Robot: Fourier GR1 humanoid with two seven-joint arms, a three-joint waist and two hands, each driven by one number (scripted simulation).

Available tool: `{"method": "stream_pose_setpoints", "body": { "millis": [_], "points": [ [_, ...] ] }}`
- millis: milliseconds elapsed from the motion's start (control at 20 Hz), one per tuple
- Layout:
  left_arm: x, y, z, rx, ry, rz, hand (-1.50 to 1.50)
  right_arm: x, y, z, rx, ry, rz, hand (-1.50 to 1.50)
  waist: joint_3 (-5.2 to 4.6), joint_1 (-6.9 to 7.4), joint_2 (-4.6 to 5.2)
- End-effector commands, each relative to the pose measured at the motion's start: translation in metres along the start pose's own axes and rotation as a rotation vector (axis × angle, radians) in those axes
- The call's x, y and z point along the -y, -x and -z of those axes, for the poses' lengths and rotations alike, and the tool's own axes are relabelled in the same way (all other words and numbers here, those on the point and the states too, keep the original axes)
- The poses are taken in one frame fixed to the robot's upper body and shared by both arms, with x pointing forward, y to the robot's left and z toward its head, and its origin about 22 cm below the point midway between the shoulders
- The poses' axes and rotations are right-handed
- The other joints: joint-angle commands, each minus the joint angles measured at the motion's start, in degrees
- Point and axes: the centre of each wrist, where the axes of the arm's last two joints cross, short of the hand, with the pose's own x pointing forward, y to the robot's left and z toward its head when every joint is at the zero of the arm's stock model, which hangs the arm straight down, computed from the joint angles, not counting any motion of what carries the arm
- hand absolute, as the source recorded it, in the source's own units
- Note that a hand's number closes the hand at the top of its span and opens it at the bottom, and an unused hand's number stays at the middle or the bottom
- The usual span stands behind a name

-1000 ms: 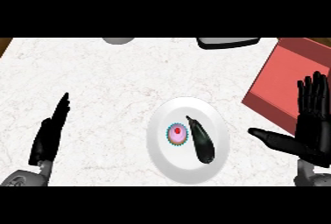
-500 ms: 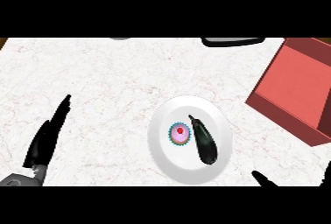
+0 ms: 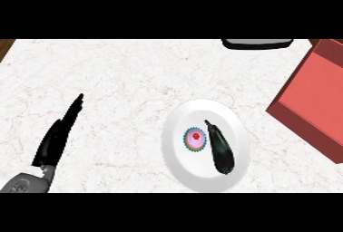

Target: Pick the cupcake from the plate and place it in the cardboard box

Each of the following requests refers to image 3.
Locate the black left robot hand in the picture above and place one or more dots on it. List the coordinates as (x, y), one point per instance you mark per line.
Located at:
(57, 136)

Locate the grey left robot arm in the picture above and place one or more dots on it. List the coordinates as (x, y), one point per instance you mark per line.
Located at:
(28, 182)

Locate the pink frosted cupcake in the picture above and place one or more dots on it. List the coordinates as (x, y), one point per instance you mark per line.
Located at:
(196, 139)

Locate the white oval plate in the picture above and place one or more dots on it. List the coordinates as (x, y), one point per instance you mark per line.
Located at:
(204, 169)

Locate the red cardboard box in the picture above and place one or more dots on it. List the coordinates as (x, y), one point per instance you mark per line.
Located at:
(316, 99)

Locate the dark eggplant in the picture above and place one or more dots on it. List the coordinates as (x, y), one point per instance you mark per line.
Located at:
(223, 151)

